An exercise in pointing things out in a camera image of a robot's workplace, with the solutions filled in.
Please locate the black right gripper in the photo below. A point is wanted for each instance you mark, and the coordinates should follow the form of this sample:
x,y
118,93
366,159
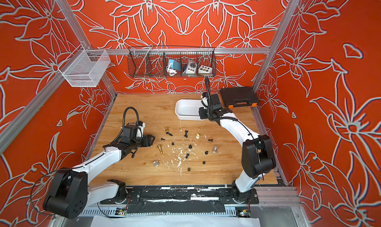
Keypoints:
x,y
202,113

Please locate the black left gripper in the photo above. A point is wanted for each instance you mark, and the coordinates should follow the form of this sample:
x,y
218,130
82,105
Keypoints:
x,y
147,140

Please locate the clear plastic wall bin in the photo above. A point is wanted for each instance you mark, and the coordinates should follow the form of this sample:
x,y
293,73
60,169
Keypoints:
x,y
85,69

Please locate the white plastic storage box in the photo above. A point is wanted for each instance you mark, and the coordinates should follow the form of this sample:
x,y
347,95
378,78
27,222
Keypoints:
x,y
187,109

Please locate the teal box in basket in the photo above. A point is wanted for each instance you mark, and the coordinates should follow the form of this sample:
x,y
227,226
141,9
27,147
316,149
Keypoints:
x,y
174,65

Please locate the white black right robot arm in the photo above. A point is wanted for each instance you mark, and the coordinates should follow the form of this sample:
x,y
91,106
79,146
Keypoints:
x,y
258,156

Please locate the white dotted cube in basket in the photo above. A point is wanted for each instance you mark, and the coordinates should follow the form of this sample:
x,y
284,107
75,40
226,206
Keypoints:
x,y
204,70

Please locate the black wire wall basket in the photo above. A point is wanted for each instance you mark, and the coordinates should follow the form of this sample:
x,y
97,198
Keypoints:
x,y
151,61

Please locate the black orange tool case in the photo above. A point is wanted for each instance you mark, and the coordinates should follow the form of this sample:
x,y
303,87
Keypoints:
x,y
239,97

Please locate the gold chess piece lying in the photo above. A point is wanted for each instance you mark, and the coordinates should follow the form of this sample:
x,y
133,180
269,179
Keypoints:
x,y
160,148

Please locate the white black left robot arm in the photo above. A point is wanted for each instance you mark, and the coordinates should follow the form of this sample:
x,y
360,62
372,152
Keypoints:
x,y
71,191

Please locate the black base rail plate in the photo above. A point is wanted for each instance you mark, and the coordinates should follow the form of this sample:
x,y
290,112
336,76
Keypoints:
x,y
221,194

